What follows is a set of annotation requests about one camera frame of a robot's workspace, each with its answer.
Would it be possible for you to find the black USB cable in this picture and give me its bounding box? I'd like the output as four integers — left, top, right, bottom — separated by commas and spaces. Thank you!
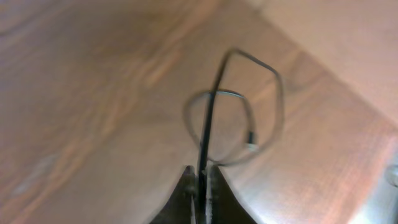
183, 47, 285, 224

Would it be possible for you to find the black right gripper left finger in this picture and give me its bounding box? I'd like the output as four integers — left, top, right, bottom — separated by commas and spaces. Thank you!
149, 166, 196, 224

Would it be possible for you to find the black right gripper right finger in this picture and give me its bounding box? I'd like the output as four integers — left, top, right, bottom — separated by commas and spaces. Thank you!
205, 166, 256, 224

